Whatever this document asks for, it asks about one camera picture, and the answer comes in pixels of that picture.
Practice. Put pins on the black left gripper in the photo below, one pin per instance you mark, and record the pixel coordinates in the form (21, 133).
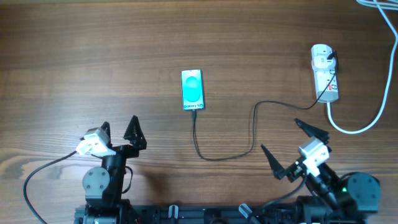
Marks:
(137, 142)

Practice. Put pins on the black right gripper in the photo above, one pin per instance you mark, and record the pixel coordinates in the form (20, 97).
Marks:
(295, 170)

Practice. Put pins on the blue screen smartphone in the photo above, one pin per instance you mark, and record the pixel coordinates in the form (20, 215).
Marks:
(192, 90)

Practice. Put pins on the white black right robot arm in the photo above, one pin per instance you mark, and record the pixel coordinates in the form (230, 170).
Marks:
(349, 198)

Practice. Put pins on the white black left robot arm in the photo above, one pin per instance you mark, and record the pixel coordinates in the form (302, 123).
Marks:
(103, 185)

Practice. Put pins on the white power strip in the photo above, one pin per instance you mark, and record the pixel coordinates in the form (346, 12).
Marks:
(325, 66)

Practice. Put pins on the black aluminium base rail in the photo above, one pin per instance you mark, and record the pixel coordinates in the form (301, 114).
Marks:
(211, 214)

